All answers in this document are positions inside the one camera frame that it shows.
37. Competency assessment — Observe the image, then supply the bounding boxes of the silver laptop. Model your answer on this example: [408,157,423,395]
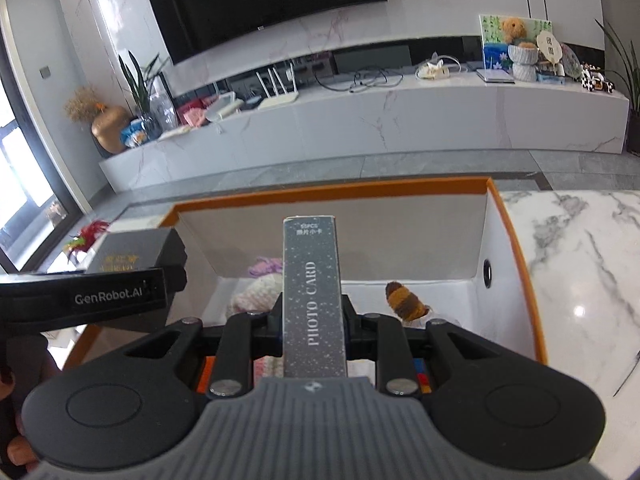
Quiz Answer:
[475,67,516,84]

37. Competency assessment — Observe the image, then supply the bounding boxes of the white router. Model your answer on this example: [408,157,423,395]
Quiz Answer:
[255,62,301,111]

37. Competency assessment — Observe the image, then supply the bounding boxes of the white marble tv console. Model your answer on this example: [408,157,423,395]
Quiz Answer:
[99,67,630,193]

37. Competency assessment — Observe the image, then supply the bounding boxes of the white cable bundle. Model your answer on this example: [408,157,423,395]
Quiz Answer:
[415,52,463,81]

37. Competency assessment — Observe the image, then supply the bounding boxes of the red feather shuttlecock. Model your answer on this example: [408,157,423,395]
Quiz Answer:
[62,220,111,266]

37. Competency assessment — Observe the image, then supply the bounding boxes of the dried flower bunch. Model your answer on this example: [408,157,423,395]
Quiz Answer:
[64,86,106,123]

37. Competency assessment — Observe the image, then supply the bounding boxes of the person's left hand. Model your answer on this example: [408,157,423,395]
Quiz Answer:
[0,365,43,468]

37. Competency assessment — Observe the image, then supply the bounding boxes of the white knitted pot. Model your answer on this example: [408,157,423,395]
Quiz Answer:
[507,42,540,81]

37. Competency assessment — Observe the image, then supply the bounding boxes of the green plant in glass vase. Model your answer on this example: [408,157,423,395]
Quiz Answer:
[117,50,173,141]

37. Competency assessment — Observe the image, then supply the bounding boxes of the pink soft item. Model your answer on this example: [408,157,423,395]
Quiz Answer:
[177,100,208,128]

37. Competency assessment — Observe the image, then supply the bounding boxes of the clear plastic bag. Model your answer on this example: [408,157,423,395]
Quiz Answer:
[150,85,178,131]

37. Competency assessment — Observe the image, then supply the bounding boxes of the potted green plant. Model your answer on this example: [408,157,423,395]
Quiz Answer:
[595,19,640,156]

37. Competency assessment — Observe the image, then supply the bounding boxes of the black white cow figurines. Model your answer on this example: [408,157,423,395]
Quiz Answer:
[580,62,616,93]

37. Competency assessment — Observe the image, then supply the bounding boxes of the white flat box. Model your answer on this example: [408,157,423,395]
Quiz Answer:
[205,92,243,122]

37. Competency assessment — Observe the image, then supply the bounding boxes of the blue snack packet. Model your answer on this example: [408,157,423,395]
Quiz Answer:
[122,119,151,148]

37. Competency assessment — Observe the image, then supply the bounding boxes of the colourful puzzle cube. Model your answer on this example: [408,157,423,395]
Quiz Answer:
[411,357,433,395]

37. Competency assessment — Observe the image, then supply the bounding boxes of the round paper fan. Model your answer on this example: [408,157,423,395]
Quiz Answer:
[536,30,558,68]

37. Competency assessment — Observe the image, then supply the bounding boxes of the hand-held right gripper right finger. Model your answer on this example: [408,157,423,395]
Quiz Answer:
[342,294,526,398]

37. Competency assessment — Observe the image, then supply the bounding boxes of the orange cardboard box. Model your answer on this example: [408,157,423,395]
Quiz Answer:
[62,176,551,396]

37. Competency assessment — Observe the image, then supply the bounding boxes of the black television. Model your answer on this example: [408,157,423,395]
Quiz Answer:
[140,0,388,66]

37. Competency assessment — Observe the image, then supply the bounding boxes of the patterned plate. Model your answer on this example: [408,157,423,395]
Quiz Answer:
[557,42,583,79]

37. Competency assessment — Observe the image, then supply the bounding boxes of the dark grey gold-lettered box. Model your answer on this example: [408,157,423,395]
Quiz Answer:
[82,229,173,275]

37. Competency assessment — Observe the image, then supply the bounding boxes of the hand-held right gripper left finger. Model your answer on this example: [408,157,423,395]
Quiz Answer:
[112,294,286,398]

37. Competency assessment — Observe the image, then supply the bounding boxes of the golden vase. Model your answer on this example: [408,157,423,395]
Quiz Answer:
[91,105,132,156]

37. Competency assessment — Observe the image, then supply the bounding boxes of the green blue painting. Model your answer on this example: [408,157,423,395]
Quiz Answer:
[479,14,553,71]

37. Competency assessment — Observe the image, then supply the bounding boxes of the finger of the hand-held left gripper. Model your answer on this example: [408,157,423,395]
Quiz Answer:
[159,229,187,331]

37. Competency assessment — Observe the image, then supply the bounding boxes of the black cables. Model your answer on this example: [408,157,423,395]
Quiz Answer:
[315,67,403,93]

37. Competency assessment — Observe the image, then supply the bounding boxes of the blue orange plush keychain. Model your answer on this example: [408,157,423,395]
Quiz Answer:
[384,281,451,331]

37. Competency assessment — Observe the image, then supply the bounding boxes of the white crochet bunny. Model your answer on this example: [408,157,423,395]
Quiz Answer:
[229,256,286,386]

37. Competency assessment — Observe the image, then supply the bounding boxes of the grey speckled card box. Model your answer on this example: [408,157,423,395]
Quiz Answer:
[281,215,348,380]

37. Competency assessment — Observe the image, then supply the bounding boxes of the small brown teddy bear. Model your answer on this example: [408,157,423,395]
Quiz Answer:
[501,17,526,43]

